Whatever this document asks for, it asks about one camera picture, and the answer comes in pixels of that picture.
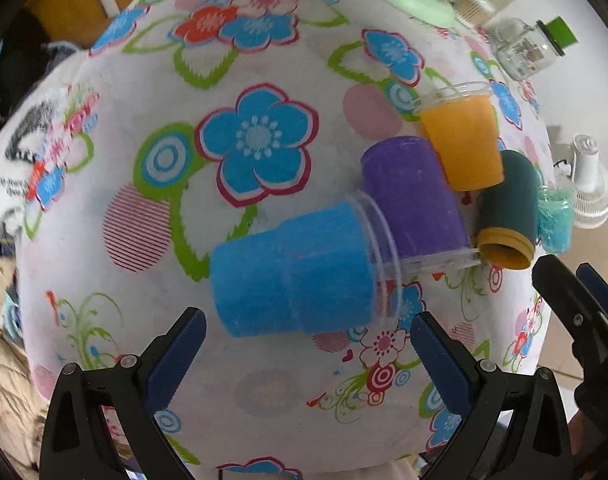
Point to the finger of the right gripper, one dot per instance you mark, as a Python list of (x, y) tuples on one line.
[(585, 319), (594, 283)]

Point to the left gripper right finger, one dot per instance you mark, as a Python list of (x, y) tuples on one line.
[(536, 443)]

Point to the blue plastic cup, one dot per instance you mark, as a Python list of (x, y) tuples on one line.
[(333, 269)]

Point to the light teal plastic cup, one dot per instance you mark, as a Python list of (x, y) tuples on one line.
[(555, 218)]

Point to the dark teal yellow-rimmed cup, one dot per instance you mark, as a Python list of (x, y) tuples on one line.
[(508, 216)]

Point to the purple plastic cup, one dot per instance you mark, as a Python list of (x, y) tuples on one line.
[(403, 176)]

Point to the orange plastic cup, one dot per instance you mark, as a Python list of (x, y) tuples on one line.
[(460, 124)]

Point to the white floor fan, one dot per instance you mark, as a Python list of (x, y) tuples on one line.
[(589, 180)]

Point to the glass jar green lid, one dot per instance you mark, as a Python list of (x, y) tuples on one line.
[(524, 50)]

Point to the cotton swab container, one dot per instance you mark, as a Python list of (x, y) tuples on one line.
[(473, 13)]

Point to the floral white tablecloth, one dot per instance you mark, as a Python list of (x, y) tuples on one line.
[(189, 123)]

